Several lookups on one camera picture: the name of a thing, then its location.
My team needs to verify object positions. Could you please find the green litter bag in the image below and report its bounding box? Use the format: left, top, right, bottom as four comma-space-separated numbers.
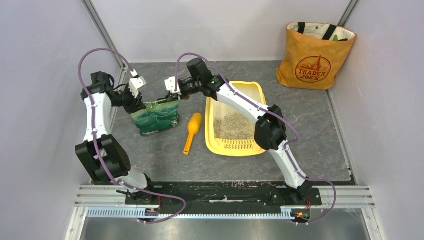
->
130, 99, 180, 137

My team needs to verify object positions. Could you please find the orange litter scoop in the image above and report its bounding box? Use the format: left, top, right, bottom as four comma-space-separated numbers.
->
183, 112, 203, 155

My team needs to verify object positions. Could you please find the yellow litter box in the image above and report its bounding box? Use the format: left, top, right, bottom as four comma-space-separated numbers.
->
205, 81, 266, 157

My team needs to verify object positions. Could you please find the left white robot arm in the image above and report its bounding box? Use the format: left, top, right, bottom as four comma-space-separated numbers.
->
75, 70, 157, 204

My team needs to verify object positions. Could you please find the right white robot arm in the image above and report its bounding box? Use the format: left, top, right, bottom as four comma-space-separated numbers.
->
164, 57, 313, 205

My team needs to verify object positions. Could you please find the grey litter pile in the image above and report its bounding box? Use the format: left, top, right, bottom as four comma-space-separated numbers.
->
213, 112, 255, 140

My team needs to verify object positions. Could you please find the orange Trader Joe's bag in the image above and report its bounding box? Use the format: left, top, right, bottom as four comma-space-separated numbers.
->
276, 22, 357, 91

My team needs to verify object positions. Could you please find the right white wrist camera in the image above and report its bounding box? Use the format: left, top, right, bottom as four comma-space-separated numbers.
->
164, 76, 182, 96

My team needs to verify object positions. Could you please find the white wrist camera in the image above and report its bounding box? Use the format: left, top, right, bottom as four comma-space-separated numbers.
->
164, 76, 182, 96
128, 69, 147, 99

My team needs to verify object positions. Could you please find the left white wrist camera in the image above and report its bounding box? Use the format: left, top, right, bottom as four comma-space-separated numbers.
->
128, 69, 147, 99

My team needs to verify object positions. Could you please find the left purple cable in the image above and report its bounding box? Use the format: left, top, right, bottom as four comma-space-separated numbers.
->
77, 48, 188, 225

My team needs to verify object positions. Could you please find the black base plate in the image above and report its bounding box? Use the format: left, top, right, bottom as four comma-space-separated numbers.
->
125, 181, 322, 215

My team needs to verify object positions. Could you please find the aluminium rail frame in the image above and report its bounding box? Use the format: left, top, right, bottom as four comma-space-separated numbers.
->
65, 185, 385, 240

